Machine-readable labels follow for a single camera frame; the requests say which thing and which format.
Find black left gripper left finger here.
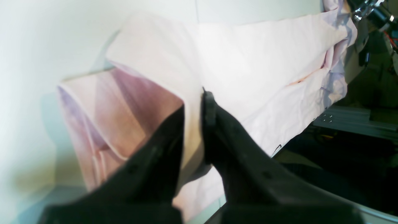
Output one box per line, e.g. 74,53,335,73
38,106,184,224

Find pink T-shirt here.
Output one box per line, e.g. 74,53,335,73
58,0,357,221

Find aluminium table frame rail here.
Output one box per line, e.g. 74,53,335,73
313,105,398,141

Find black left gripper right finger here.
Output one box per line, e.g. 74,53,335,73
201,91,364,224

